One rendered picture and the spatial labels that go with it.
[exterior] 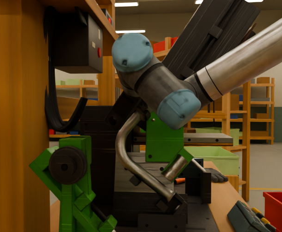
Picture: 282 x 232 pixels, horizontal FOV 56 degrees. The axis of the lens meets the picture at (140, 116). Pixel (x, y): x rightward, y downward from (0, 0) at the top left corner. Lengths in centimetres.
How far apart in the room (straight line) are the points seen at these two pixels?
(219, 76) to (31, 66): 43
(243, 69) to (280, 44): 8
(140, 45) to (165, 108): 12
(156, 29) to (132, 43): 966
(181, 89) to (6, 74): 40
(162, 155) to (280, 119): 983
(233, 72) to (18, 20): 48
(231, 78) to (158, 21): 969
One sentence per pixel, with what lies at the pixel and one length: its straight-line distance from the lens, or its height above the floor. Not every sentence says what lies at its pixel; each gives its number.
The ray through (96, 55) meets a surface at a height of 140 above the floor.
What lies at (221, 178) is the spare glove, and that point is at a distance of 126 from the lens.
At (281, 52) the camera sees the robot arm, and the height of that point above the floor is 134.
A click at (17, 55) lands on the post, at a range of 67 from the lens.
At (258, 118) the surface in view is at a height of 86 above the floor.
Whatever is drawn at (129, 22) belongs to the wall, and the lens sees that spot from 1032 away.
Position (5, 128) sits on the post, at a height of 119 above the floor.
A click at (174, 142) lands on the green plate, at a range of 82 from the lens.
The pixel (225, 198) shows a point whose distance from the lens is 107.
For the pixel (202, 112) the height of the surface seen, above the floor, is 116.
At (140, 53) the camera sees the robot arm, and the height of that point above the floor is 133.
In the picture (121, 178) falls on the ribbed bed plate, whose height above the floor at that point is 102.
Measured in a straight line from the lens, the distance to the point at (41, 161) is 60.
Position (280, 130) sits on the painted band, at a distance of 1060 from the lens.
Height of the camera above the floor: 123
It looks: 2 degrees down
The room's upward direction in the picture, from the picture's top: straight up
